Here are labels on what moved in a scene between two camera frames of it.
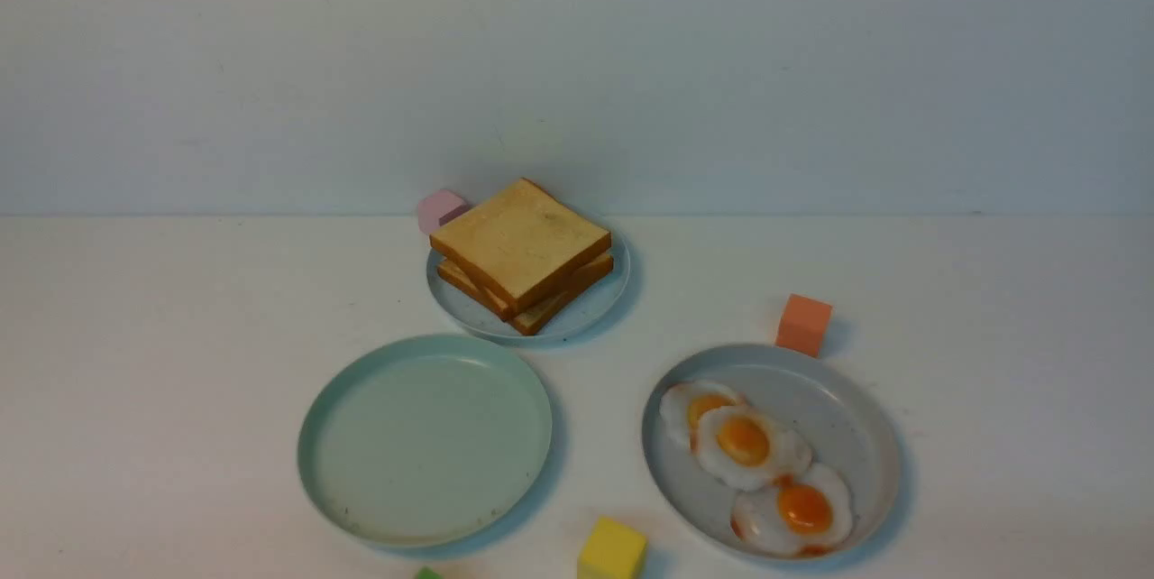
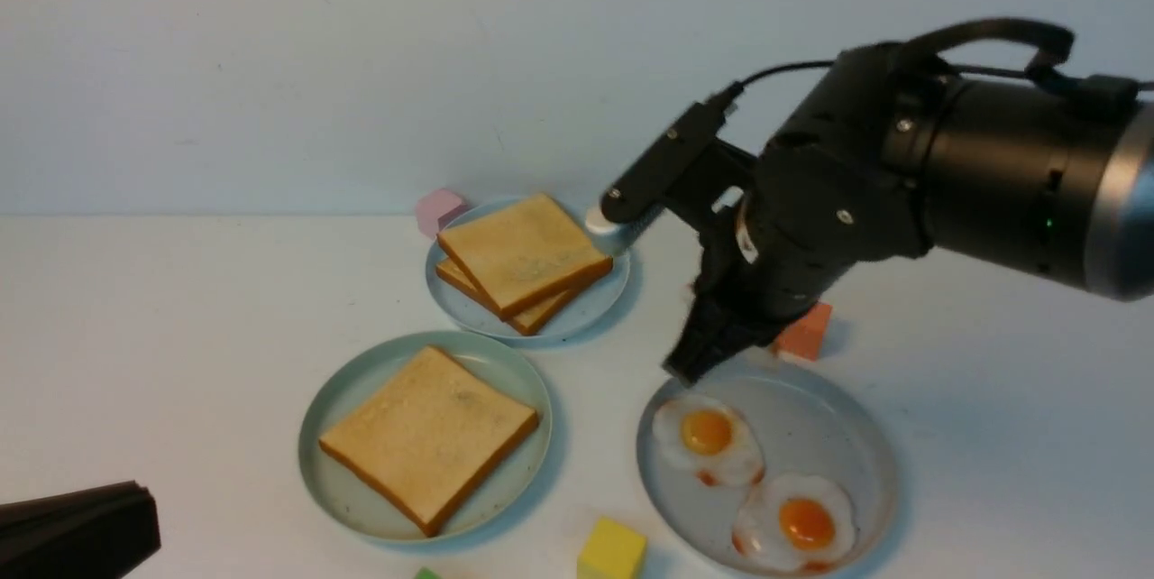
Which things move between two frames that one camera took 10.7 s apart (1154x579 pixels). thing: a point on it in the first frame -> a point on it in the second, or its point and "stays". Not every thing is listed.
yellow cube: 612,551 stays
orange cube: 803,325 stays
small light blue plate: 583,314 stays
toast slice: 516,244 -> 428,437
